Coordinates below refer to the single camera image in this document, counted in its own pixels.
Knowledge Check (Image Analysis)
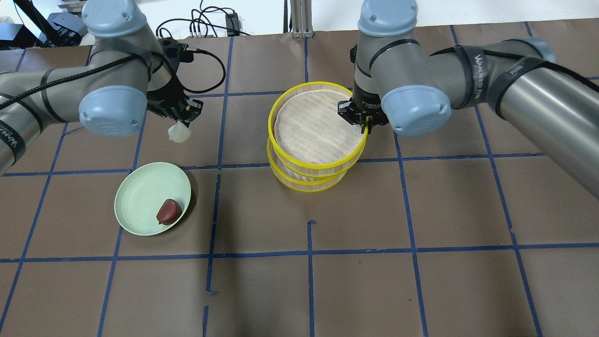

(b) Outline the black power adapter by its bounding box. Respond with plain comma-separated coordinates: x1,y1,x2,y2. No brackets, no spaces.
225,13,241,36

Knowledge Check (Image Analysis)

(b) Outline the aluminium frame post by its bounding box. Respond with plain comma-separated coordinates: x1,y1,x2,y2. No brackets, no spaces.
289,0,314,38

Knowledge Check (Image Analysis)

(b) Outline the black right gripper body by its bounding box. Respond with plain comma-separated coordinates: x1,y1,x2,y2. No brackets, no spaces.
337,98,389,128

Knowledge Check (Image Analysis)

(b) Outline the brown steamed bun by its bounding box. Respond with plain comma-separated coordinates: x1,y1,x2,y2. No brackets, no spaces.
156,199,183,226

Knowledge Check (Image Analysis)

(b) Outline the yellow steamer layer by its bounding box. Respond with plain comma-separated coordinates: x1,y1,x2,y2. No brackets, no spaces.
267,136,367,193
268,81,368,178

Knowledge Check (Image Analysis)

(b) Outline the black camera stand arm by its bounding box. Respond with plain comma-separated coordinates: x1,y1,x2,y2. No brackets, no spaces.
13,0,88,47

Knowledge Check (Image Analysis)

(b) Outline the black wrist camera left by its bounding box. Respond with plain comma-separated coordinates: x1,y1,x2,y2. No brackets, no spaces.
158,37,194,65

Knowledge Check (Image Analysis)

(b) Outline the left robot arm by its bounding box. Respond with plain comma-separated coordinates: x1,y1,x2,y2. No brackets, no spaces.
0,0,203,173

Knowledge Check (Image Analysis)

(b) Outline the pale green plate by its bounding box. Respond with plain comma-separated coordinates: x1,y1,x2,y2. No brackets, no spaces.
114,162,192,235

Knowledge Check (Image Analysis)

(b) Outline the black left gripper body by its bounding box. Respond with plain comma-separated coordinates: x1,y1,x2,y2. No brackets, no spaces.
147,90,204,125

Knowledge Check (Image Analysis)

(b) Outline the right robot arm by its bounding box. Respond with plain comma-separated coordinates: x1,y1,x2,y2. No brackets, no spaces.
337,0,599,196

